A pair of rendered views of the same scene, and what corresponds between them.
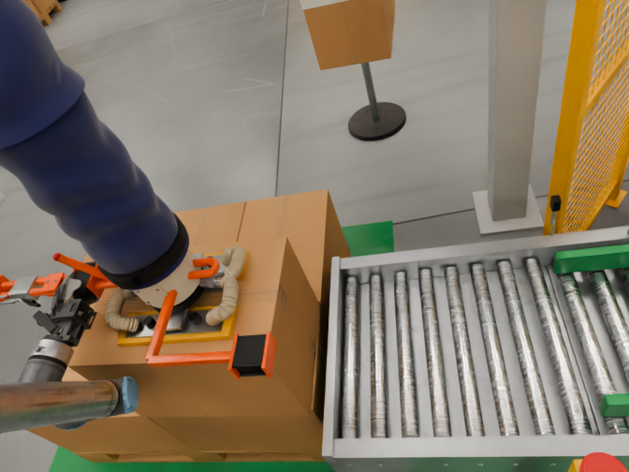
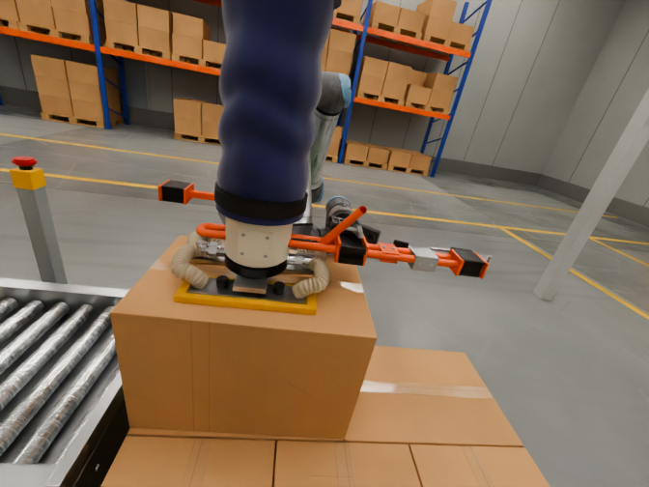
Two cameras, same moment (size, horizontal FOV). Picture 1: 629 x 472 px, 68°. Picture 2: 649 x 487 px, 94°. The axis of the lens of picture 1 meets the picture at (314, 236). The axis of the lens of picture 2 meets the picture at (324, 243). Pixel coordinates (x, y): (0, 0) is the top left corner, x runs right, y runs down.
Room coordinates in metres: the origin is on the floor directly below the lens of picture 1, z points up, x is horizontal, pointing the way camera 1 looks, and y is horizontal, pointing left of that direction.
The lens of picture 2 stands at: (1.63, 0.21, 1.43)
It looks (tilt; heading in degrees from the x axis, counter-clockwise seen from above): 25 degrees down; 151
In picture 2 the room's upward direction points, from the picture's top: 11 degrees clockwise
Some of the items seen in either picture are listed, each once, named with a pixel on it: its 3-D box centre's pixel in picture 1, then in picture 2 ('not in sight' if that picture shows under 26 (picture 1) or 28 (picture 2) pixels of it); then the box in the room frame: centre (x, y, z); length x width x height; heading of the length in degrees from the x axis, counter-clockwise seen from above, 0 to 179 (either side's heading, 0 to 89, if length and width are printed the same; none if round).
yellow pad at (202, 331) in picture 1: (174, 322); not in sight; (0.83, 0.44, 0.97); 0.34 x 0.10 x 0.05; 69
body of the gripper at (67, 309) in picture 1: (67, 324); (343, 228); (0.87, 0.69, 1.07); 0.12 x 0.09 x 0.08; 159
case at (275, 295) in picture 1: (210, 331); (257, 330); (0.92, 0.43, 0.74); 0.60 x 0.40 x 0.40; 68
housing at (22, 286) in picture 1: (27, 288); (421, 258); (1.08, 0.84, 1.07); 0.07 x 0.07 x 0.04; 69
